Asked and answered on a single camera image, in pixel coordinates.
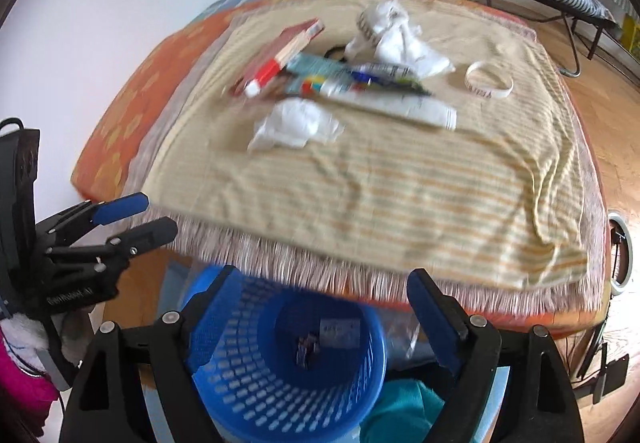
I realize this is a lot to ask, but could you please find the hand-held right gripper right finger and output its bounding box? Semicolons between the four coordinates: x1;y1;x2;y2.
406;267;586;443

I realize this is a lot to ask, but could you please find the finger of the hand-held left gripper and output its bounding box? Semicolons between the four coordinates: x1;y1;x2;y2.
45;217;179;275
35;192;151;249

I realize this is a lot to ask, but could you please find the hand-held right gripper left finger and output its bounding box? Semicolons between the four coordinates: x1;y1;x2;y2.
59;265;241;443

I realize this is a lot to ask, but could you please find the blue plastic mesh basket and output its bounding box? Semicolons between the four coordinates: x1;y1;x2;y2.
182;265;388;441

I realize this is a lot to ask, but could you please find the small white tissue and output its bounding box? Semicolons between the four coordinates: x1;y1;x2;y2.
247;98;346;153

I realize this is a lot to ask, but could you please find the red and white tube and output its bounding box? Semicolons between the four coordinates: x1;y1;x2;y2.
232;58;283;99

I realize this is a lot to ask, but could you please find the long white tube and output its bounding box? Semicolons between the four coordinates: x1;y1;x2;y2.
320;78;458;130

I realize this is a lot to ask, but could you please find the colourful small packet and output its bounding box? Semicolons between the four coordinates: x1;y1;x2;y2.
285;76;326;96

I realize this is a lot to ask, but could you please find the red box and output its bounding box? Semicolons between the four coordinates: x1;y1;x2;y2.
245;19;326;79

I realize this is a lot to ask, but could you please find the light blue tube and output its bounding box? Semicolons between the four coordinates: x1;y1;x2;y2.
287;54;351;79

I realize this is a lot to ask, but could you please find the white wristband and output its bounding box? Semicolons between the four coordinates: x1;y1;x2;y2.
465;62;515;99

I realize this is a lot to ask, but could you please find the blue and white tube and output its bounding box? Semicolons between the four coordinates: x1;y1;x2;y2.
350;62;416;84

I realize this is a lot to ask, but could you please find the large white tissue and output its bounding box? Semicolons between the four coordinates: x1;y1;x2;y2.
345;0;456;79

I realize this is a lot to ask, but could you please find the patterned paper band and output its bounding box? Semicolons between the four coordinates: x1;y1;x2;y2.
357;6;401;46

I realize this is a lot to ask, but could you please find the orange patterned bedsheet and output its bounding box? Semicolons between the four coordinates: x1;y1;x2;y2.
70;0;608;339

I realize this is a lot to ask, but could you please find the small grey card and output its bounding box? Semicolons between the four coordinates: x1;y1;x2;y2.
320;318;361;349

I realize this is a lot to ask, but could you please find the teal cloth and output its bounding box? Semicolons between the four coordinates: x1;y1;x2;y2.
360;378;446;443

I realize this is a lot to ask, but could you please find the small dark clip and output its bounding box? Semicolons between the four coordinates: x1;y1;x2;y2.
295;333;321;366

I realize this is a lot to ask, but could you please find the pink fringed mat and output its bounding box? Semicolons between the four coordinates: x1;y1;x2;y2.
122;0;608;319

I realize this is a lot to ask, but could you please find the yellow striped towel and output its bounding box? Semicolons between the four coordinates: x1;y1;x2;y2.
142;0;588;289

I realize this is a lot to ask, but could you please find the black tripod stand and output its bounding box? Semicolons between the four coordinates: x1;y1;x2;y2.
570;318;631;404

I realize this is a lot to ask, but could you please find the ring light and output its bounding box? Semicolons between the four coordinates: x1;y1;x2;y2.
607;210;636;296

